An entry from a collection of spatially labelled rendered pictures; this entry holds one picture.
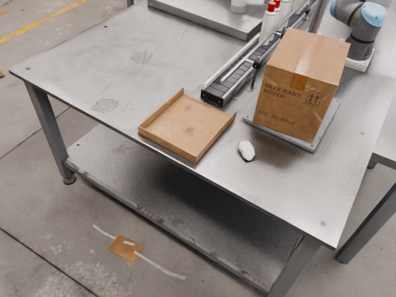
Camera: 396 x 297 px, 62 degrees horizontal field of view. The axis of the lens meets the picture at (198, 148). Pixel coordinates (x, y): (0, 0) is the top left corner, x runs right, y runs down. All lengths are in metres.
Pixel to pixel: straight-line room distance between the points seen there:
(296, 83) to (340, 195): 0.41
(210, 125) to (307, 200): 0.46
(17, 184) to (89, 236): 0.62
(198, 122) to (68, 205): 1.11
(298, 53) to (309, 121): 0.24
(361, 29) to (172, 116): 0.99
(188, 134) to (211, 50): 0.62
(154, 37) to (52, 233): 1.22
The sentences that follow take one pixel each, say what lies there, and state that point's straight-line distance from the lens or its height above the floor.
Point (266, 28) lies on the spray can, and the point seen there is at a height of 0.97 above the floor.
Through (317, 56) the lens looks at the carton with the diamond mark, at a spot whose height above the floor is 1.12.
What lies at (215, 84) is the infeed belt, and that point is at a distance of 1.44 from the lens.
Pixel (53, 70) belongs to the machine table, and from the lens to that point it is 1.67.
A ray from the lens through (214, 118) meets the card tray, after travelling 1.34.
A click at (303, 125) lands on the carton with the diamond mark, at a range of 1.27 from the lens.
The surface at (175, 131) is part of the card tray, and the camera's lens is 1.28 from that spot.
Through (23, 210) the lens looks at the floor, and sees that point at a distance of 2.22.
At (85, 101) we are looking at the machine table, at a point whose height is 0.83.
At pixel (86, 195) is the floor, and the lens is 2.17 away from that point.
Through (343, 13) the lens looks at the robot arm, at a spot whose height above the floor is 1.04.
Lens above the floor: 1.73
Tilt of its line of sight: 47 degrees down
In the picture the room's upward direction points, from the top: 5 degrees clockwise
